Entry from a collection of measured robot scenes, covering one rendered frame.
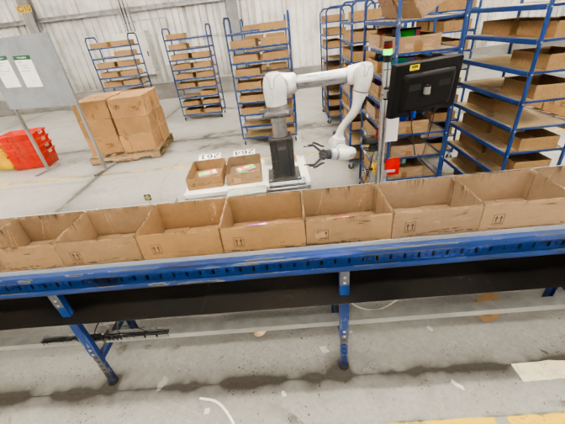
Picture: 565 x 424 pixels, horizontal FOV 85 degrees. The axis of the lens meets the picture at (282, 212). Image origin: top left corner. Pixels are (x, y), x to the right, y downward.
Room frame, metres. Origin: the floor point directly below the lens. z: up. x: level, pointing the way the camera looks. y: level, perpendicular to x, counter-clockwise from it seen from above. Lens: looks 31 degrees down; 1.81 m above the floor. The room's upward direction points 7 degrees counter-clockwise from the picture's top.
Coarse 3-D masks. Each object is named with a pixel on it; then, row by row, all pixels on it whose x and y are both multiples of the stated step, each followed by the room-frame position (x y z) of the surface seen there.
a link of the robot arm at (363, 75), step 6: (360, 66) 2.21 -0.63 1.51; (366, 66) 2.18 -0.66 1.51; (372, 66) 2.19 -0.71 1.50; (360, 72) 2.19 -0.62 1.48; (366, 72) 2.17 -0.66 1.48; (372, 72) 2.19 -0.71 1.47; (354, 78) 2.26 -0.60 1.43; (360, 78) 2.18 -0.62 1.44; (366, 78) 2.17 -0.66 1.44; (354, 84) 2.22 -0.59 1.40; (360, 84) 2.17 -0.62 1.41; (366, 84) 2.17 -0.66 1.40; (360, 90) 2.18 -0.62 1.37; (366, 90) 2.18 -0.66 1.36
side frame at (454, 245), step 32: (256, 256) 1.11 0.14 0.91; (288, 256) 1.09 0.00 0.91; (320, 256) 1.08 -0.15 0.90; (352, 256) 1.07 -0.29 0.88; (384, 256) 1.09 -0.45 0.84; (416, 256) 1.08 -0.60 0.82; (448, 256) 1.07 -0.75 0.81; (480, 256) 1.04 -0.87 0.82; (512, 256) 1.03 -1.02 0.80; (0, 288) 1.19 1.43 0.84; (32, 288) 1.18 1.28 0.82; (64, 288) 1.17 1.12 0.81; (96, 288) 1.13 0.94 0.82; (128, 288) 1.12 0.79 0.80
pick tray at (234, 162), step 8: (232, 160) 2.60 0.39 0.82; (240, 160) 2.60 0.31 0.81; (248, 160) 2.60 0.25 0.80; (256, 160) 2.61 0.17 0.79; (232, 168) 2.55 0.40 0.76; (256, 168) 2.49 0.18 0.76; (232, 176) 2.22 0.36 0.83; (240, 176) 2.22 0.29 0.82; (248, 176) 2.23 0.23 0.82; (256, 176) 2.23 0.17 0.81; (232, 184) 2.22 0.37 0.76
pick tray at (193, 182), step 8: (208, 160) 2.60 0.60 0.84; (216, 160) 2.60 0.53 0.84; (224, 160) 2.56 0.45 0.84; (192, 168) 2.48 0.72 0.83; (200, 168) 2.60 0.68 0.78; (208, 168) 2.60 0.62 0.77; (216, 168) 2.59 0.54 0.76; (224, 168) 2.46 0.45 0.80; (192, 176) 2.42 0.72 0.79; (208, 176) 2.44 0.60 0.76; (216, 176) 2.22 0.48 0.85; (224, 176) 2.39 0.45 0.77; (192, 184) 2.22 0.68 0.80; (200, 184) 2.22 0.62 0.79; (208, 184) 2.22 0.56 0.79; (216, 184) 2.22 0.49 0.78
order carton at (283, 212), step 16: (288, 192) 1.44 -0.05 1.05; (224, 208) 1.35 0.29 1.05; (240, 208) 1.45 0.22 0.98; (256, 208) 1.45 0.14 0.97; (272, 208) 1.44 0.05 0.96; (288, 208) 1.44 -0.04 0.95; (224, 224) 1.28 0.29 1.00; (240, 224) 1.43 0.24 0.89; (272, 224) 1.15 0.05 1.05; (288, 224) 1.15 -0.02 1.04; (224, 240) 1.17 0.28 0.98; (240, 240) 1.16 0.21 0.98; (256, 240) 1.16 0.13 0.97; (272, 240) 1.15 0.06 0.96; (288, 240) 1.15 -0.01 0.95; (304, 240) 1.15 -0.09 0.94
